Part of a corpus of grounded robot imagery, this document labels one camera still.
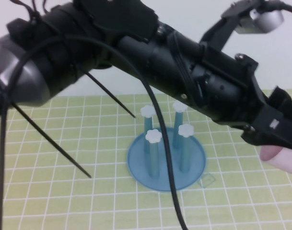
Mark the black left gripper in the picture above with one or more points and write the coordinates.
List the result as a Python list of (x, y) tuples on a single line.
[(227, 91)]

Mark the pink plastic cup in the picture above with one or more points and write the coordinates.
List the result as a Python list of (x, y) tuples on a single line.
[(280, 160)]

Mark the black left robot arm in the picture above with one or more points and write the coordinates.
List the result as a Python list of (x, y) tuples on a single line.
[(126, 19)]

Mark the blue cup stand white caps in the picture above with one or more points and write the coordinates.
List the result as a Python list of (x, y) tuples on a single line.
[(138, 165)]

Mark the clear plastic tab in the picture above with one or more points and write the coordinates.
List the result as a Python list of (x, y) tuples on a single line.
[(209, 180)]

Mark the black zip tie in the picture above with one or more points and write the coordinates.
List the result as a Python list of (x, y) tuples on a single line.
[(52, 141), (111, 94), (33, 14)]

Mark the green grid table mat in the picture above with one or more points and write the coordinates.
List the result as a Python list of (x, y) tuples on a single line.
[(64, 203)]

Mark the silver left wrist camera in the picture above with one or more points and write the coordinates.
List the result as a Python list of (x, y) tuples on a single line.
[(268, 20)]

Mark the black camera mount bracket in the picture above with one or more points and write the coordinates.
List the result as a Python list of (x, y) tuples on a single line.
[(222, 28)]

